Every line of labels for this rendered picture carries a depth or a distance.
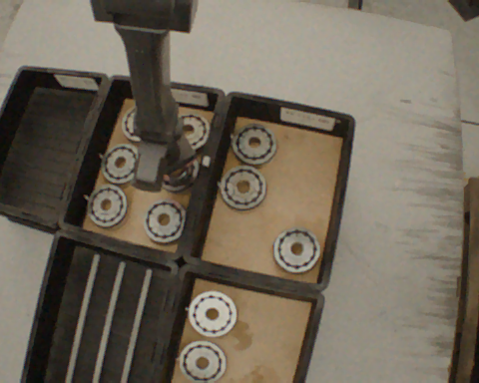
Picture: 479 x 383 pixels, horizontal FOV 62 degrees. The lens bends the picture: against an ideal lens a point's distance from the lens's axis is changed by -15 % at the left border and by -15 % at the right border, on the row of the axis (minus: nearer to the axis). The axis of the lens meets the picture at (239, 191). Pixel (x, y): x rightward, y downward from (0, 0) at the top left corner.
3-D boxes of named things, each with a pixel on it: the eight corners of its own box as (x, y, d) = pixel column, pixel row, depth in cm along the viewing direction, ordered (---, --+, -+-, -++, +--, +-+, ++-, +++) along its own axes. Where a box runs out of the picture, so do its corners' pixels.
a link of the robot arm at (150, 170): (185, 115, 77) (136, 106, 76) (170, 179, 74) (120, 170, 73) (184, 139, 89) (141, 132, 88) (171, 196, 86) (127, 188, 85)
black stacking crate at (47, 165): (36, 86, 121) (21, 66, 111) (121, 96, 118) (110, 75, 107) (-11, 210, 110) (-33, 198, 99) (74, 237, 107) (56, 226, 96)
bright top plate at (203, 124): (178, 108, 111) (178, 107, 110) (217, 120, 109) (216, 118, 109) (161, 144, 108) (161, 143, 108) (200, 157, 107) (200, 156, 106)
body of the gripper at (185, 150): (197, 157, 94) (191, 143, 87) (154, 182, 93) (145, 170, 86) (183, 132, 96) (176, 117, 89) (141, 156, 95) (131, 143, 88)
